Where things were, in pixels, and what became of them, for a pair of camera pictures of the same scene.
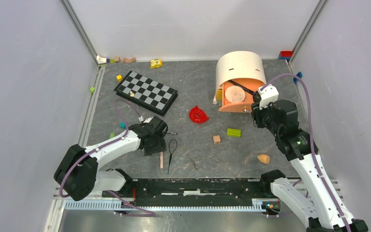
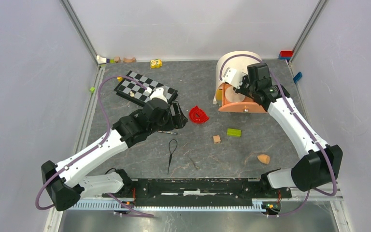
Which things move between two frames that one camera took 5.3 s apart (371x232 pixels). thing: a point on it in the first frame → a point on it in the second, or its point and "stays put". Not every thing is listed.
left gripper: [161, 146] → [178, 121]
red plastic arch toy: [197, 115] stays put
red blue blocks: [285, 54] stays put
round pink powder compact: [235, 94] stays put
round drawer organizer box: [238, 75] stays put
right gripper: [258, 108] → [242, 80]
